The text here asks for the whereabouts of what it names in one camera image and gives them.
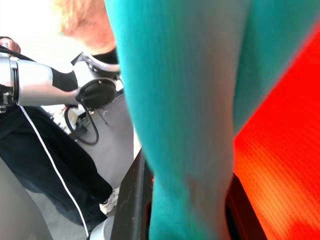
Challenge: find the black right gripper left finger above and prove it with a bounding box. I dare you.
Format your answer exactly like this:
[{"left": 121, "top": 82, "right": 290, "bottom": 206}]
[{"left": 116, "top": 149, "right": 154, "bottom": 240}]

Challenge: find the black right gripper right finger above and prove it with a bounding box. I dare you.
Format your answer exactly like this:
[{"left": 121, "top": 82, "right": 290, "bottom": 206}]
[{"left": 225, "top": 172, "right": 269, "bottom": 240}]

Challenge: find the teal cloth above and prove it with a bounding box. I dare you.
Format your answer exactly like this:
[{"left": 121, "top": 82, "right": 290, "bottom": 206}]
[{"left": 59, "top": 0, "right": 320, "bottom": 240}]

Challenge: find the bystander's bare hand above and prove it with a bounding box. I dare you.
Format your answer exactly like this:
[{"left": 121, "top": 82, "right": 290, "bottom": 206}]
[{"left": 0, "top": 36, "right": 22, "bottom": 55}]

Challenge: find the white shoe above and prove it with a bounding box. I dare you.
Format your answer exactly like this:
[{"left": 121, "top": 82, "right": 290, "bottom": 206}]
[{"left": 99, "top": 187, "right": 121, "bottom": 216}]

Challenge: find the person's black striped trouser leg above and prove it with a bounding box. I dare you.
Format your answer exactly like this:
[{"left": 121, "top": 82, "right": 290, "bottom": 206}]
[{"left": 0, "top": 104, "right": 114, "bottom": 235}]

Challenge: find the grey rounded robot body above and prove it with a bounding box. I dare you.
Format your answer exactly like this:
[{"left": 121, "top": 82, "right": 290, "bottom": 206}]
[{"left": 0, "top": 156, "right": 54, "bottom": 240}]

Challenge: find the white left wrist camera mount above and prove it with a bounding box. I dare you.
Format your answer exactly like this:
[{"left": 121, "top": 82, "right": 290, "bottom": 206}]
[{"left": 70, "top": 51, "right": 122, "bottom": 81}]

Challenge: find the black looped floor cable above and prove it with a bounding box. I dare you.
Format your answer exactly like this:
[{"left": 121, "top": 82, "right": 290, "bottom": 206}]
[{"left": 63, "top": 99, "right": 100, "bottom": 146}]

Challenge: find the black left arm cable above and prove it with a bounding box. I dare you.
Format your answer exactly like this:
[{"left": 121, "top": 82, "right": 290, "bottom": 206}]
[{"left": 0, "top": 44, "right": 36, "bottom": 63}]

